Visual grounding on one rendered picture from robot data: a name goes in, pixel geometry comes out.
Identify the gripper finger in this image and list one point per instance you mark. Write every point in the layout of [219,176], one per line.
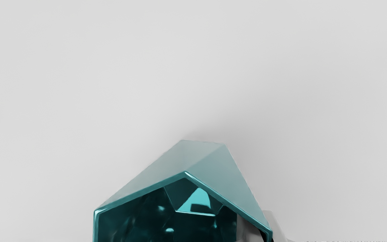
[279,232]

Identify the teal faceted mug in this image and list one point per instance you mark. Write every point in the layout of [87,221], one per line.
[193,161]

